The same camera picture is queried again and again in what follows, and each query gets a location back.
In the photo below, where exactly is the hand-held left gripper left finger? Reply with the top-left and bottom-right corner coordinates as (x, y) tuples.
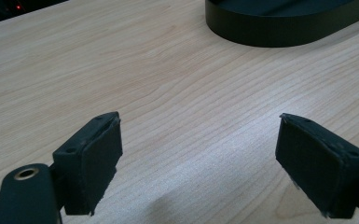
(51, 111), (124, 217)

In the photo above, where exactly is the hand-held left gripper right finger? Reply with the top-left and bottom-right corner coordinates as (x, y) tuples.
(275, 113), (359, 219)

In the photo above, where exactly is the black oval tray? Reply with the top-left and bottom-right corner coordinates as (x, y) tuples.
(204, 0), (359, 49)

